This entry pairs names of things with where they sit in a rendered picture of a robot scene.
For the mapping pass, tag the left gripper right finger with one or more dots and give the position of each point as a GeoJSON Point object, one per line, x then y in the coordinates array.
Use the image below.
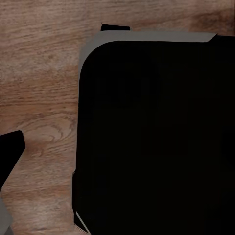
{"type": "Point", "coordinates": [227, 146]}

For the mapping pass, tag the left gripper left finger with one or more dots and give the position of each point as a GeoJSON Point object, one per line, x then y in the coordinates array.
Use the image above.
{"type": "Point", "coordinates": [12, 146]}

